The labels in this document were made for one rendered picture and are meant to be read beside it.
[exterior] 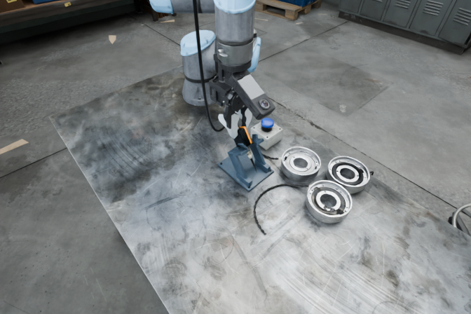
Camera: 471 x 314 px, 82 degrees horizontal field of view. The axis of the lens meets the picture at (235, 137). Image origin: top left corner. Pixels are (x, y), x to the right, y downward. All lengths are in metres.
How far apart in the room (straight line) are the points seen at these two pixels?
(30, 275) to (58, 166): 0.72
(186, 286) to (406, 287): 0.44
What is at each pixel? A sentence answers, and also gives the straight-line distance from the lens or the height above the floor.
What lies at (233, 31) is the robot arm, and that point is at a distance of 0.54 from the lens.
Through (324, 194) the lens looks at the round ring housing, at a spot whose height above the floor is 0.83.
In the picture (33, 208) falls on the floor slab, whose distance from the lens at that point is 2.03.
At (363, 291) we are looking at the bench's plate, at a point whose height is 0.80.
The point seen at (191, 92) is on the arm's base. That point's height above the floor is 0.85.
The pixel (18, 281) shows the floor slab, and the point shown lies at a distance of 1.80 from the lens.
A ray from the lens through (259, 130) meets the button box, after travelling 0.83.
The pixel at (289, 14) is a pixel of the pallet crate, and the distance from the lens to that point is 4.17.
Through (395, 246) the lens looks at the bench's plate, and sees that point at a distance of 0.75.
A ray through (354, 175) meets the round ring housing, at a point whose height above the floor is 0.82.
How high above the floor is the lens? 1.39
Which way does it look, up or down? 43 degrees down
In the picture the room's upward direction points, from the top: straight up
